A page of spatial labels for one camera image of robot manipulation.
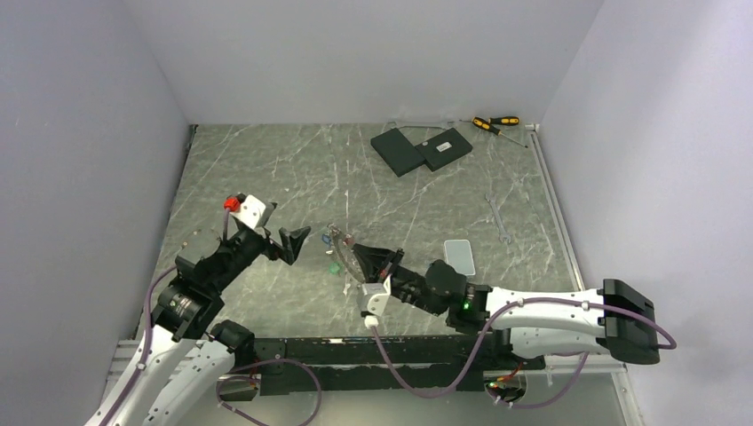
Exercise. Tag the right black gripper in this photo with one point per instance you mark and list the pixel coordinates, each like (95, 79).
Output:
(374, 258)

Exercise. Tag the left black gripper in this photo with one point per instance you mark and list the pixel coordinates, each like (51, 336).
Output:
(287, 251)

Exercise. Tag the metal keyring with keys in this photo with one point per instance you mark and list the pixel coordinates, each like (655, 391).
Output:
(339, 247)

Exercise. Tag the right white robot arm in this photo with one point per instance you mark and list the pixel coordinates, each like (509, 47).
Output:
(615, 319)

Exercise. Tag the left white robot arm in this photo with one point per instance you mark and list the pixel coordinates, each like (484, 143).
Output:
(183, 351)

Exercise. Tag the grey rectangular tin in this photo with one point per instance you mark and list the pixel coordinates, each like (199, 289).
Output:
(458, 254)

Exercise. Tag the large black box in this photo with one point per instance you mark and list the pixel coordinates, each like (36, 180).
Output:
(399, 154)

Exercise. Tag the small black box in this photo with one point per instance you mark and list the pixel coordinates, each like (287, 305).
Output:
(443, 149)

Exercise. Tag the silver wrench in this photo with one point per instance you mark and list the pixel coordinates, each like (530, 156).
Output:
(504, 236)

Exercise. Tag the orange black screwdriver front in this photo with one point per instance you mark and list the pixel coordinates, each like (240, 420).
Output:
(498, 131)

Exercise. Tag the orange black screwdriver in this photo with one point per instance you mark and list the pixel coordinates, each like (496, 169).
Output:
(496, 121)
(498, 131)

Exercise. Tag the orange black screwdriver back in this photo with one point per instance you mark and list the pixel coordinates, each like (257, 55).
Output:
(496, 121)

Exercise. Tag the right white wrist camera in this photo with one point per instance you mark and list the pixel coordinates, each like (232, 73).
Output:
(372, 299)

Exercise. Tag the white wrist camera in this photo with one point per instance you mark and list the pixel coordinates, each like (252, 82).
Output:
(372, 299)
(247, 212)

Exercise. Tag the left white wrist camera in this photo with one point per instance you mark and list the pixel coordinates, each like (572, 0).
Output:
(247, 212)

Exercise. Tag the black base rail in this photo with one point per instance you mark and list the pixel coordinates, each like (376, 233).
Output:
(308, 364)

